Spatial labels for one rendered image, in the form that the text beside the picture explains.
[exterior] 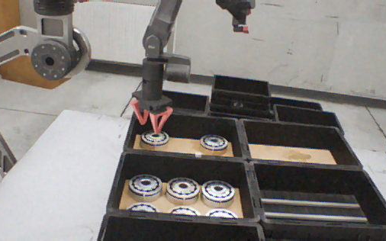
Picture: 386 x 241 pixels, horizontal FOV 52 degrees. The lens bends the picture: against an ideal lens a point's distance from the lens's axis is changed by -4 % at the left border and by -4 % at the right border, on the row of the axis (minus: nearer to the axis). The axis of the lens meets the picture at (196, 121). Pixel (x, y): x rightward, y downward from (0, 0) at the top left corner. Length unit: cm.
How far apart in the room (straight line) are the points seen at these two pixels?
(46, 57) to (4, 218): 54
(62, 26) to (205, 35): 293
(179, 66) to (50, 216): 67
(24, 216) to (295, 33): 339
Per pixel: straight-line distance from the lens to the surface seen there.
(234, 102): 274
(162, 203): 126
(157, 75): 108
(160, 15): 105
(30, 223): 141
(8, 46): 164
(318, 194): 143
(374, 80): 461
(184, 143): 156
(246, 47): 427
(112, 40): 431
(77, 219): 140
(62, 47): 142
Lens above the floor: 161
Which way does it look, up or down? 27 degrees down
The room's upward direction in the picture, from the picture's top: 6 degrees clockwise
